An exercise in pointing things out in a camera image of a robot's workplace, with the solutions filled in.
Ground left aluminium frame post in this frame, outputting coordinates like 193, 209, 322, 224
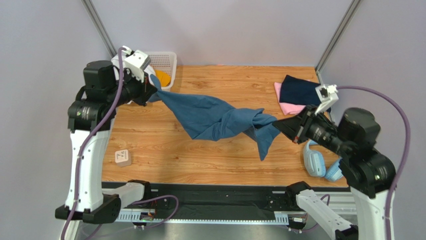
81, 0, 117, 57

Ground light blue headphones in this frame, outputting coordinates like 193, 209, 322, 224
302, 140, 343, 182

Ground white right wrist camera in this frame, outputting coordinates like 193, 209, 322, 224
314, 84, 339, 115

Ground white t shirt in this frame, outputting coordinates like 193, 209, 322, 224
111, 55, 156, 85

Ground white plastic laundry basket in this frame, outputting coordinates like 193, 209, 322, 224
146, 51, 178, 92

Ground pink folded t shirt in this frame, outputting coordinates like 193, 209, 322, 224
273, 79, 316, 116

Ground orange t shirt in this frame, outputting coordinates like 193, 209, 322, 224
154, 69, 172, 88

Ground right aluminium frame post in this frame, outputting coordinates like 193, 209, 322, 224
315, 0, 363, 74

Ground white power adapter cube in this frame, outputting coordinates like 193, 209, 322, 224
114, 149, 132, 168

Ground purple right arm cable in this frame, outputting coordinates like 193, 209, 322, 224
287, 85, 412, 240

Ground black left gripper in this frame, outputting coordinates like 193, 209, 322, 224
106, 67, 158, 109

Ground navy folded t shirt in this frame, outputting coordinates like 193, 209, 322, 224
278, 74, 332, 113

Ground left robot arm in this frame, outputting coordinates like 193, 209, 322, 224
55, 60, 157, 224

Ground teal blue t shirt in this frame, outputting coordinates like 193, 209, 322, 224
149, 74, 280, 161

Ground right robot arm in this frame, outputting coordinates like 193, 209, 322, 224
273, 105, 396, 240

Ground aluminium frame post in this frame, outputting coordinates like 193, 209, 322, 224
81, 0, 117, 57
315, 0, 363, 74

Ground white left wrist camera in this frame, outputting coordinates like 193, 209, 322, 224
122, 45, 151, 83

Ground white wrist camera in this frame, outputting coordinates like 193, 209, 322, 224
122, 45, 151, 83
314, 84, 339, 115

